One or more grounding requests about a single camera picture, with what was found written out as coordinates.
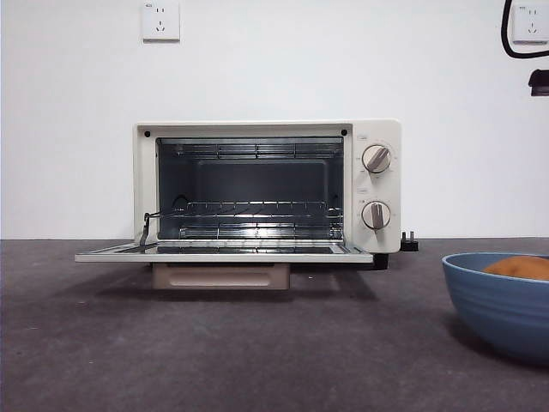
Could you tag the blue ribbed bowl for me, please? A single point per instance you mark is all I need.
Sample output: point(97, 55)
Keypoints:
point(497, 313)

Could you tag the brown potato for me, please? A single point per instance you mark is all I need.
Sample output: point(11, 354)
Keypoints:
point(519, 268)

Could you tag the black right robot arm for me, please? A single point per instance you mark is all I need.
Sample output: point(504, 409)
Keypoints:
point(540, 83)

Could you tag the cream and beige oven knob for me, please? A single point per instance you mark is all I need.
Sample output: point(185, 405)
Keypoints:
point(376, 158)
point(376, 214)

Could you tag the cream Toshiba toaster oven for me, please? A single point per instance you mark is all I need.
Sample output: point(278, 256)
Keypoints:
point(396, 189)

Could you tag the black power plug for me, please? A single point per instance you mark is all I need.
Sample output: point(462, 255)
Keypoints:
point(410, 244)

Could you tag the white wall socket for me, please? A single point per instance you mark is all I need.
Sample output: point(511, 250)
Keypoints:
point(161, 23)
point(532, 26)

